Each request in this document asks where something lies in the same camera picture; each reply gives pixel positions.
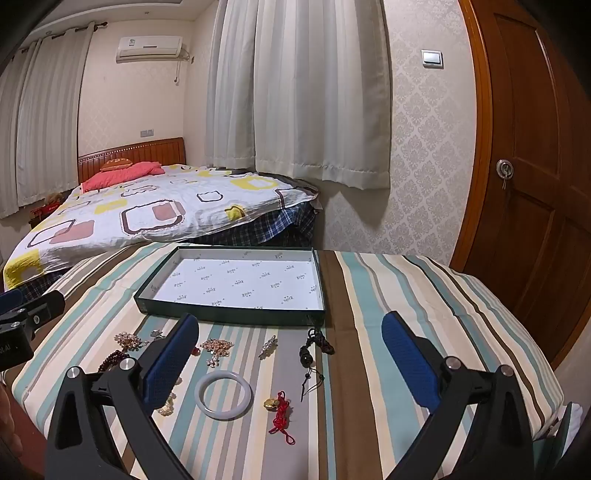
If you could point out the blue plaid bed sheet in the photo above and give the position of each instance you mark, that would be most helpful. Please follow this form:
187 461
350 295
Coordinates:
291 227

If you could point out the pink pillow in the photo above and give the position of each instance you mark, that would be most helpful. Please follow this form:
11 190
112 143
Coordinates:
105 179

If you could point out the green white jewelry box tray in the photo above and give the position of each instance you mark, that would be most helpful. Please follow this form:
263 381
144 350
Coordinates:
237 286

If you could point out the black tassel cord pendant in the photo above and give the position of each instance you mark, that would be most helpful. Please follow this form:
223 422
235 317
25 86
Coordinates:
313 378

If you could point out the person's left hand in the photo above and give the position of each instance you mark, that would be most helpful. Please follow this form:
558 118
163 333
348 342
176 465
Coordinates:
7 425

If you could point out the patterned white bed quilt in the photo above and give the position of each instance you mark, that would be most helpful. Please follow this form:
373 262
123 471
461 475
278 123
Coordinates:
180 203

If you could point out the wooden door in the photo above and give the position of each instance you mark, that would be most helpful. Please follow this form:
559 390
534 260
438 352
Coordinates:
530 243

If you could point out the white left curtain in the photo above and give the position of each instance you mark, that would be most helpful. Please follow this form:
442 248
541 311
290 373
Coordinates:
40 97

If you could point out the wall light switch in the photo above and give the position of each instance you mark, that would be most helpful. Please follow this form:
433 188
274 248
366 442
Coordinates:
432 59

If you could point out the white jade bangle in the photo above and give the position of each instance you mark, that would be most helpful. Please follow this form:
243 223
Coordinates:
223 395

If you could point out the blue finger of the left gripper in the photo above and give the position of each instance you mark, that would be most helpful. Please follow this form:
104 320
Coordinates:
43 310
10 300

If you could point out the metal door knob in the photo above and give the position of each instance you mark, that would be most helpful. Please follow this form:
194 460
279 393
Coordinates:
505 171

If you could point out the silver crystal brooch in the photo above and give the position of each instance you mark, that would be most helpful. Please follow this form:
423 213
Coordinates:
268 348

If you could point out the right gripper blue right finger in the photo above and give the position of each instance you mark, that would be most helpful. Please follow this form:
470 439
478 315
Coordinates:
498 445

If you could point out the white curtain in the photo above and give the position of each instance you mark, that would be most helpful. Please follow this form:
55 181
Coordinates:
301 89
40 97

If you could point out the white air conditioner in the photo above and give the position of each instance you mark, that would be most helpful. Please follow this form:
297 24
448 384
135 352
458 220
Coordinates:
148 48

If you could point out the orange round cushion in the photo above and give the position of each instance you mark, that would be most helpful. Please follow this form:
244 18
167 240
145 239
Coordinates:
116 164

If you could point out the wooden bed headboard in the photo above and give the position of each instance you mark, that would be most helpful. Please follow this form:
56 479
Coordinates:
166 151

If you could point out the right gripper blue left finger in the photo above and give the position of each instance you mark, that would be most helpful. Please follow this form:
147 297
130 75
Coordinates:
80 443

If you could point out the white middle curtain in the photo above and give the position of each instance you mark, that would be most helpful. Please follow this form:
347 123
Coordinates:
301 89

